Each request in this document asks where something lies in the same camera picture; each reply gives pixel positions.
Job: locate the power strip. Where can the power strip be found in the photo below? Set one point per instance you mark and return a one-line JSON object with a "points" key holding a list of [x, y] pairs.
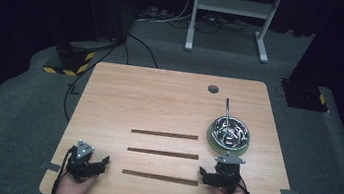
{"points": [[154, 12]]}

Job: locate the person's left hand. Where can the person's left hand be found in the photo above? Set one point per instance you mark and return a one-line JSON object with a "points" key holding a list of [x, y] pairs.
{"points": [[72, 191]]}

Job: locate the white metal stand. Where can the white metal stand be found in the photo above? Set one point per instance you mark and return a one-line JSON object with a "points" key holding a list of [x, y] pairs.
{"points": [[232, 5]]}

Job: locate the brown wooden chopstick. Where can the brown wooden chopstick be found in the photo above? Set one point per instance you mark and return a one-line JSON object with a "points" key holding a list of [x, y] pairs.
{"points": [[162, 153], [165, 134], [159, 177]]}

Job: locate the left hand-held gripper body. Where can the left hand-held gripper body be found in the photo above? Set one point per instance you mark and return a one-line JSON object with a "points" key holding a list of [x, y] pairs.
{"points": [[78, 163]]}

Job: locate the black stand with hazard tape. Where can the black stand with hazard tape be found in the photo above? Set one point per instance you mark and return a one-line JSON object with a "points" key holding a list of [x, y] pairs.
{"points": [[70, 58], [304, 94]]}

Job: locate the metal spoon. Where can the metal spoon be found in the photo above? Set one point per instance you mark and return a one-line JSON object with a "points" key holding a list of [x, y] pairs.
{"points": [[227, 109]]}

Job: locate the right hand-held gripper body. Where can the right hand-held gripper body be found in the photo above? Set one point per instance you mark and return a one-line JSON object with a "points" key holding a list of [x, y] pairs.
{"points": [[227, 175]]}

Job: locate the stainless steel bowl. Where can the stainless steel bowl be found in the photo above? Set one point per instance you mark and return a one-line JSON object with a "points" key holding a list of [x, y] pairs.
{"points": [[239, 132]]}

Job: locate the light green plate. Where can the light green plate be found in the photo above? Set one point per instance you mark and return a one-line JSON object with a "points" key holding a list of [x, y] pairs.
{"points": [[212, 144]]}

